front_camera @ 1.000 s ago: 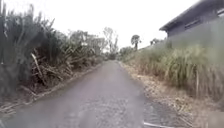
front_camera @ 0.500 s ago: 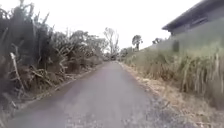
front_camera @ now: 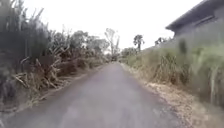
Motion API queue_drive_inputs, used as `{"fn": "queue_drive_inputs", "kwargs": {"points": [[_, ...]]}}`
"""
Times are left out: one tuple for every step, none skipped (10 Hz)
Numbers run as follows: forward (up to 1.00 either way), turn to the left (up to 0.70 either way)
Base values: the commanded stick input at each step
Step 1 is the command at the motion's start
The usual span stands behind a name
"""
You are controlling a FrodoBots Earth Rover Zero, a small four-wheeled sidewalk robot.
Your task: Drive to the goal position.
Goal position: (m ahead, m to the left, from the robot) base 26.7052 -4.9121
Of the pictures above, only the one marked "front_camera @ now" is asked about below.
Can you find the row of trees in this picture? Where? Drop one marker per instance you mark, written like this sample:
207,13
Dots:
100,41

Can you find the grey asphalt path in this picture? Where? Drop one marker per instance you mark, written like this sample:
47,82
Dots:
106,100

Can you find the pile of cut dry flax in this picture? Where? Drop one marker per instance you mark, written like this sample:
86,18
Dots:
50,71

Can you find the grassy bank with flax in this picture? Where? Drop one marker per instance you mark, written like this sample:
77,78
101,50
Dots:
186,66

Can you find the verge of dry fallen leaves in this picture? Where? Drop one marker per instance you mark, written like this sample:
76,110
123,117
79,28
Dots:
40,93
180,103

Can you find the tall flax plants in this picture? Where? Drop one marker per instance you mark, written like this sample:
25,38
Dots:
20,40

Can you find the grey building with dark roof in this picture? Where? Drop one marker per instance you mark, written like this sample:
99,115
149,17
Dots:
203,23

